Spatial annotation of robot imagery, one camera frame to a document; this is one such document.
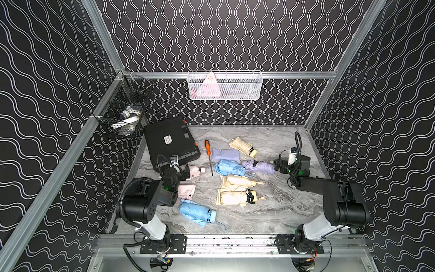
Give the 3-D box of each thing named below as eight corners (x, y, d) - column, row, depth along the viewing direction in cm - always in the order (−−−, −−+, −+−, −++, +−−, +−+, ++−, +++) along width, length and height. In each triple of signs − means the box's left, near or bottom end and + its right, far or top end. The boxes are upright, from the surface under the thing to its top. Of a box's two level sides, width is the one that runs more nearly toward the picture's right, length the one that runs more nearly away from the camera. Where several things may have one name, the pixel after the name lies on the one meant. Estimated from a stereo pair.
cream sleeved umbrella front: (219, 188, 93) (219, 185, 89) (219, 178, 97) (219, 174, 93) (262, 189, 93) (264, 185, 89) (260, 178, 97) (262, 174, 93)
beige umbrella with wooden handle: (216, 205, 87) (216, 202, 83) (216, 190, 93) (216, 186, 89) (263, 206, 87) (265, 202, 84) (260, 190, 93) (262, 186, 89)
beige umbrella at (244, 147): (229, 146, 111) (229, 142, 108) (235, 139, 115) (235, 135, 112) (253, 159, 105) (254, 155, 102) (258, 151, 109) (259, 147, 105)
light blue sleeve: (214, 175, 98) (214, 171, 95) (214, 161, 104) (214, 157, 101) (245, 175, 98) (246, 172, 95) (243, 161, 104) (244, 157, 101)
